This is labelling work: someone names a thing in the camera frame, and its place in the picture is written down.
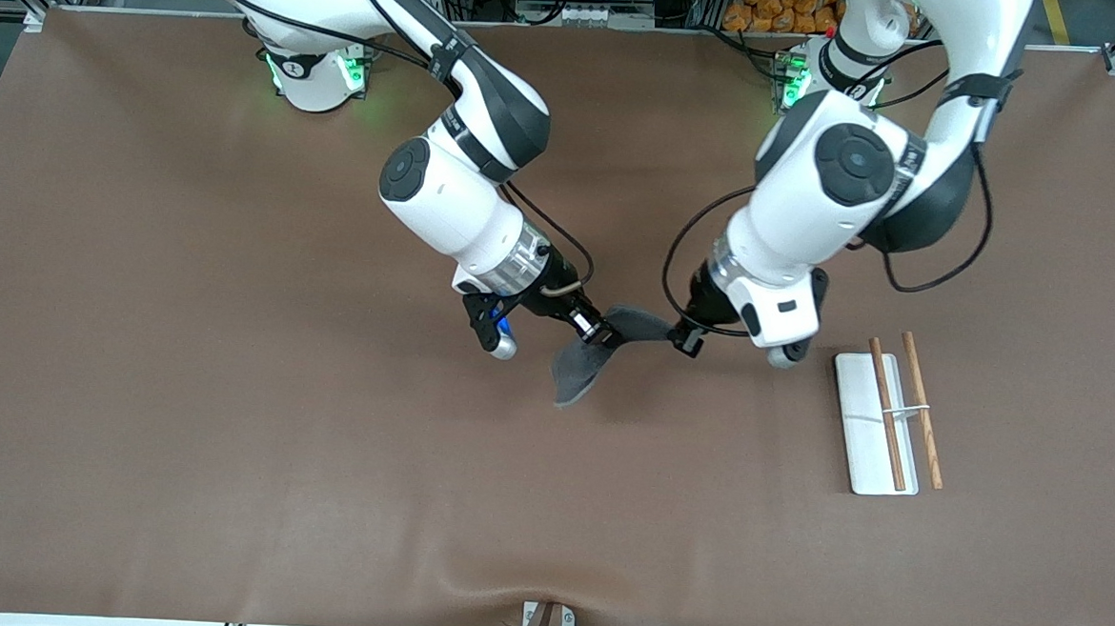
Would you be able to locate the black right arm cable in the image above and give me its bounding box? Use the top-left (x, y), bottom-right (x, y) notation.
top-left (177, 0), bottom-right (610, 301)

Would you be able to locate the white power strip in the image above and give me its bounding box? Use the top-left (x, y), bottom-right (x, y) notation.
top-left (523, 0), bottom-right (657, 31)

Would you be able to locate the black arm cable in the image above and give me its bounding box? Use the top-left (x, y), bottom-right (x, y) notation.
top-left (659, 24), bottom-right (1004, 353)
top-left (177, 0), bottom-right (610, 301)

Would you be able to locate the orange snack bag pile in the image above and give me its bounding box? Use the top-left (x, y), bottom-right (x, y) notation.
top-left (721, 0), bottom-right (847, 39)

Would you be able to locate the brown table cover cloth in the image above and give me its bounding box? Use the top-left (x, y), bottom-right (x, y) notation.
top-left (0, 0), bottom-right (1115, 626)

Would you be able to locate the white rectangular tray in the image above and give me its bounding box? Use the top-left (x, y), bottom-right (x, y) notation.
top-left (827, 328), bottom-right (952, 500)

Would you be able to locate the dark grey towel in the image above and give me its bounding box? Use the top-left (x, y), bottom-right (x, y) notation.
top-left (550, 300), bottom-right (678, 415)

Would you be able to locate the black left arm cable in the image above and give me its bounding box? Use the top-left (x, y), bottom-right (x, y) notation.
top-left (659, 24), bottom-right (1004, 353)

